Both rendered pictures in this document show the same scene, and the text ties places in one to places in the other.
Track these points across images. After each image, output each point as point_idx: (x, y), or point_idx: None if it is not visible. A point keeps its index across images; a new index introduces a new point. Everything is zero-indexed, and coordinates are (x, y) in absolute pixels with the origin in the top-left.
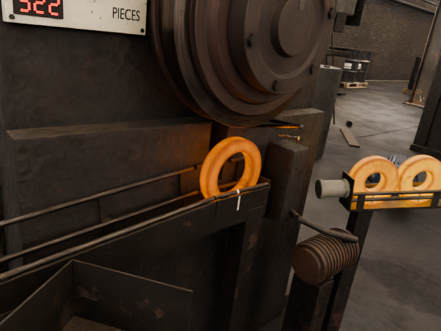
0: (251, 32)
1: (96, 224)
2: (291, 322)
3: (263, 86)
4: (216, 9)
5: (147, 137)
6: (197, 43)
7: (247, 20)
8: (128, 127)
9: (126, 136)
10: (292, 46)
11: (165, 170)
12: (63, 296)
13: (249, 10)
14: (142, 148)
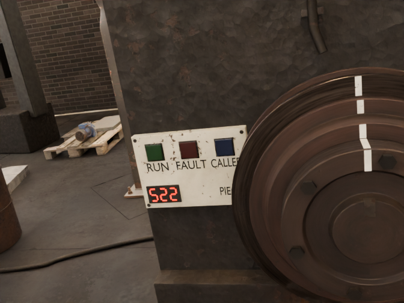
0: (293, 244)
1: None
2: None
3: (331, 293)
4: (266, 214)
5: (261, 292)
6: (258, 239)
7: (284, 234)
8: (244, 280)
9: (240, 289)
10: (367, 254)
11: None
12: None
13: (284, 226)
14: (257, 300)
